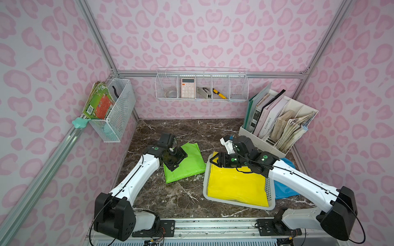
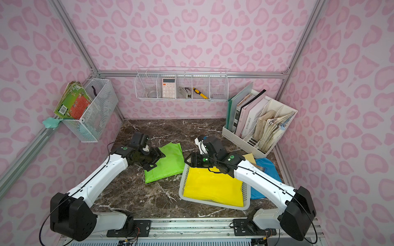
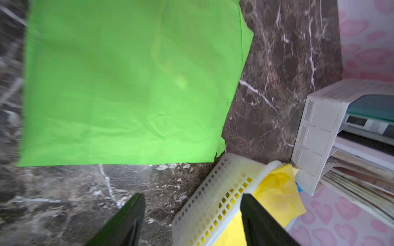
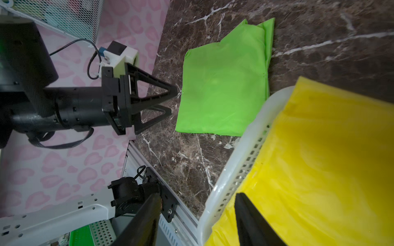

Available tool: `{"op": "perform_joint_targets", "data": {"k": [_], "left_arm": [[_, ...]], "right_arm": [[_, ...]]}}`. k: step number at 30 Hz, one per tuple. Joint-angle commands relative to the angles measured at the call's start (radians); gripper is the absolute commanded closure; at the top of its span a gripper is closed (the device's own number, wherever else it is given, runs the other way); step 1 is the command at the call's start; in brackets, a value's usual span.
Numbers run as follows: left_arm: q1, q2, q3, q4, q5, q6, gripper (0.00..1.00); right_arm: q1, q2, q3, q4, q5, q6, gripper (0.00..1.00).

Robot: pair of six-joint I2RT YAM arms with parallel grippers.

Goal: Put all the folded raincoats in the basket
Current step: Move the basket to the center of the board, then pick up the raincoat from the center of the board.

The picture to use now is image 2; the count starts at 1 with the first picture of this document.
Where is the golden yellow raincoat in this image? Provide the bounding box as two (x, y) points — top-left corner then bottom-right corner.
(183, 168), (244, 207)

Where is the green raincoat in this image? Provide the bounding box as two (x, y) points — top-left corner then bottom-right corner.
(145, 143), (185, 183)

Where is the white plastic basket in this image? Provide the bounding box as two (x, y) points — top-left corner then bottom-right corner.
(179, 165), (251, 211)

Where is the blue raincoat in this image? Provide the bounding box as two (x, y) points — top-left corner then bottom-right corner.
(251, 158), (282, 200)

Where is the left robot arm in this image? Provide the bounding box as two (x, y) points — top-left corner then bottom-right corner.
(48, 132), (165, 241)

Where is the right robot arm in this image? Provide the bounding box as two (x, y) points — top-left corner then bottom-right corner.
(185, 135), (317, 241)

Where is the yellow sticky note pad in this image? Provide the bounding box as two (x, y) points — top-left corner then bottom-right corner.
(243, 153), (257, 165)

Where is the pink binder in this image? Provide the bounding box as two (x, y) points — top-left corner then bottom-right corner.
(234, 93), (269, 138)

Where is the green folder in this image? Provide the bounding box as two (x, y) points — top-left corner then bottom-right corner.
(225, 83), (253, 131)

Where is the yellow utility knife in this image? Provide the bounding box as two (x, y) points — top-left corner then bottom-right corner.
(193, 88), (209, 99)

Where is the pink calculator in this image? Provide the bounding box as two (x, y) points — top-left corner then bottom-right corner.
(162, 78), (176, 98)

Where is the white file organizer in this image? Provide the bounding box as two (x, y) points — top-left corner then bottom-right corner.
(222, 89), (298, 158)

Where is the silver stapler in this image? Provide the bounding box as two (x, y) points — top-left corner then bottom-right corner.
(179, 87), (192, 99)

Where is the green and red booklet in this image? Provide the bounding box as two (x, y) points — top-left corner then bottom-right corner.
(54, 81), (92, 120)

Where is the white mesh wall basket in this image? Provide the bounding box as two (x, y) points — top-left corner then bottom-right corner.
(63, 79), (119, 142)

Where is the white wire wall shelf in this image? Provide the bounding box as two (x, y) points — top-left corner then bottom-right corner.
(134, 68), (229, 101)

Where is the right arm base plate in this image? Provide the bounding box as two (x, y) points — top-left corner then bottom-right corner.
(229, 218), (277, 237)

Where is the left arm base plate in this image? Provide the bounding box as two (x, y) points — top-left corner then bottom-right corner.
(106, 218), (151, 238)

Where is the mint green wall hook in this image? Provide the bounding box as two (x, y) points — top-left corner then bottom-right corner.
(42, 117), (63, 129)

